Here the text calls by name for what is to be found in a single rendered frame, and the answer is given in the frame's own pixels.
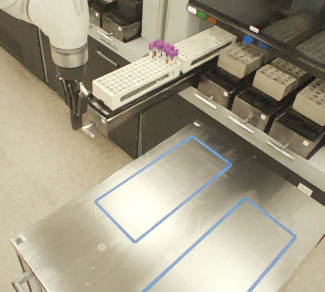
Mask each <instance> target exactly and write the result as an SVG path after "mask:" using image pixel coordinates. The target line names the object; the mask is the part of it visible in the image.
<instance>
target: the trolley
mask: <svg viewBox="0 0 325 292"><path fill-rule="evenodd" d="M324 233H325V207H324V206H323V205H322V204H320V203H318V202H317V201H316V200H314V199H312V198H311V197H310V196H308V195H307V194H305V193H304V192H302V191H301V190H300V189H298V188H297V187H295V186H294V185H292V184H291V183H289V182H288V181H287V180H285V179H284V178H282V177H281V176H279V175H278V174H277V173H276V172H274V171H272V170H271V169H269V168H268V167H266V166H265V165H264V164H262V163H261V162H260V161H257V160H256V159H255V158H254V157H253V156H251V155H249V154H248V153H246V152H245V151H243V150H242V149H241V148H239V147H238V146H236V145H235V144H233V143H232V142H230V140H228V139H226V138H224V137H223V136H221V135H220V134H219V133H218V132H216V131H215V130H213V129H212V128H210V127H208V126H207V125H206V124H205V123H203V122H202V121H200V120H196V121H194V122H192V123H190V125H188V126H187V127H185V128H183V129H181V130H180V131H178V132H177V133H176V134H174V135H173V136H171V137H169V138H168V139H165V140H164V141H163V142H162V143H160V144H159V145H156V146H155V147H153V148H152V149H151V150H149V151H148V152H146V153H144V154H143V155H141V156H139V157H137V159H135V160H134V161H131V162H130V163H129V164H127V165H125V166H123V168H121V169H119V170H118V171H116V172H114V173H113V174H111V175H110V176H109V177H107V178H105V179H104V180H102V181H101V182H99V183H98V184H96V185H95V186H93V187H92V188H89V189H88V190H86V192H84V193H82V194H80V195H79V196H77V197H75V198H73V199H72V200H71V201H70V202H68V203H66V204H64V205H63V206H61V208H59V209H57V210H55V211H54V212H52V213H50V214H48V216H46V217H45V218H43V219H41V220H39V221H38V222H36V224H33V225H32V226H30V227H29V228H27V229H25V230H24V231H23V232H21V233H20V234H18V235H16V236H15V237H13V238H12V239H10V243H11V245H13V247H14V249H15V251H16V254H17V257H18V261H19V264H20V266H21V267H22V271H23V274H22V275H20V276H19V278H18V279H16V280H15V281H13V282H12V283H11V285H12V286H13V288H15V290H16V291H17V292H25V290H24V289H23V288H22V286H21V284H23V283H24V282H25V281H26V283H27V286H28V289H29V292H43V290H42V287H43V289H44V290H46V292H284V291H285V289H286V288H287V287H288V286H289V284H290V282H291V281H292V280H293V278H294V276H295V275H296V274H297V273H298V271H299V270H300V267H301V266H302V265H303V264H304V263H305V260H306V259H307V258H308V256H309V255H310V254H311V251H313V249H314V248H315V247H316V244H317V243H318V242H319V240H321V238H322V236H323V235H324Z"/></svg>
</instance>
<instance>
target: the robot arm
mask: <svg viewBox="0 0 325 292"><path fill-rule="evenodd" d="M0 8H1V9H2V10H3V11H5V12H7V13H8V14H10V15H12V16H14V17H16V18H17V19H20V20H24V21H26V22H29V23H33V24H36V26H38V27H39V28H40V29H41V30H42V31H43V32H44V34H45V35H46V36H48V37H49V39H50V45H51V52H52V57H53V61H54V63H55V64H56V72H57V73H56V77H57V79H58V80H59V83H60V88H61V92H62V96H63V101H64V104H65V105H68V107H69V110H70V121H71V128H72V129H73V130H74V131H76V130H78V129H79V128H82V127H83V114H85V113H86V112H87V106H88V97H89V95H90V94H91V93H90V91H89V90H86V89H85V87H84V79H83V78H84V76H85V73H86V62H87V60H88V40H87V36H88V31H89V11H88V2H87V0H0Z"/></svg>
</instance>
